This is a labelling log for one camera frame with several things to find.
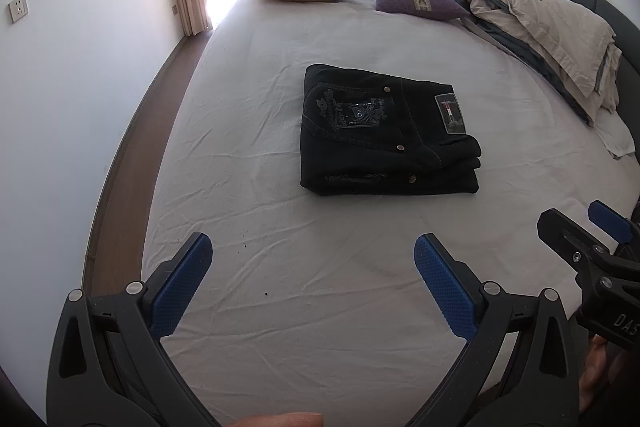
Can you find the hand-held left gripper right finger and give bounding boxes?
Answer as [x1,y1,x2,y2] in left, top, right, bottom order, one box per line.
[405,234,581,427]

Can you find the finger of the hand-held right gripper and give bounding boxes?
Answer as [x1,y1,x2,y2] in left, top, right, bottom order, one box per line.
[588,201,640,248]
[537,208,608,268]

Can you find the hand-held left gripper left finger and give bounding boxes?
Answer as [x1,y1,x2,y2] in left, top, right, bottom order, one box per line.
[46,233,221,427]

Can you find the black denim pants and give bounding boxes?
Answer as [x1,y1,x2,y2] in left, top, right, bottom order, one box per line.
[300,64,482,196]

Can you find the person's right hand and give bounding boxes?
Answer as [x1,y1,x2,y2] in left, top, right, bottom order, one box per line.
[579,334,628,415]

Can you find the person's left hand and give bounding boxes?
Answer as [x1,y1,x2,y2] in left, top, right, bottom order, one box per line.
[234,412,325,427]

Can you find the white pillow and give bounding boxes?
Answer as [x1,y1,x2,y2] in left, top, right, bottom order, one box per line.
[592,109,636,160]

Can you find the bed with white sheet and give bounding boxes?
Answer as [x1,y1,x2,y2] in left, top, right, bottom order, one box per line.
[141,0,640,427]

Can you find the dark grey upholstered headboard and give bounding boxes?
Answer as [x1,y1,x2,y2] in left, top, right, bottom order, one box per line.
[497,0,640,148]

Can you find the beige duvet with grey trim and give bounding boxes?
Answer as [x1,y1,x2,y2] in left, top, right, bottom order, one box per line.
[447,0,623,128]

